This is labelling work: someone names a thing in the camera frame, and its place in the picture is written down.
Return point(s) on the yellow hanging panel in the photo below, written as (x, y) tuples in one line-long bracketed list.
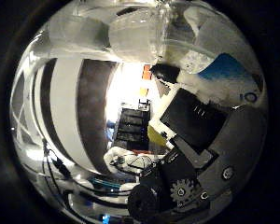
[(143, 91)]

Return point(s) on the black shelf rack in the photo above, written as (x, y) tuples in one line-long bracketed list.
[(132, 127)]

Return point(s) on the orange hanging panel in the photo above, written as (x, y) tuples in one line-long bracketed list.
[(146, 72)]

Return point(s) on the blue bin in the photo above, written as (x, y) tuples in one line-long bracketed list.
[(110, 130)]

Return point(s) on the white window frame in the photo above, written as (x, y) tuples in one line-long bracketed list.
[(21, 121)]

